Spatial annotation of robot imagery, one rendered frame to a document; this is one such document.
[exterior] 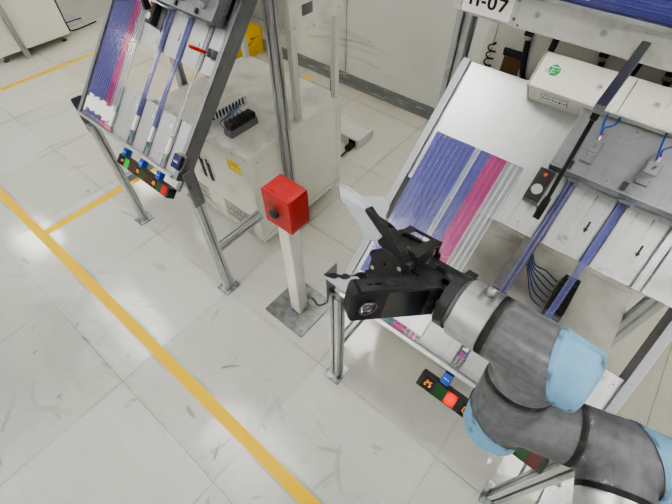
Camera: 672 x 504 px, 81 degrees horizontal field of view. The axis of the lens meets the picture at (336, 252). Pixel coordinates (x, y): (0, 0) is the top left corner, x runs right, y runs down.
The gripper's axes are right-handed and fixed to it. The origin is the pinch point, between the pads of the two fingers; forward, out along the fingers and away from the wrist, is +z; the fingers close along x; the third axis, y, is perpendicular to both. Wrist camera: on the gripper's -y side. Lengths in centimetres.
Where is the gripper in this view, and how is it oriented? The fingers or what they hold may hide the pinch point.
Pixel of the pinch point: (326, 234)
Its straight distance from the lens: 56.0
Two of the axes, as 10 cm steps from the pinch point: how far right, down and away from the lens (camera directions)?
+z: -7.2, -4.7, 5.0
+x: 1.5, -8.2, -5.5
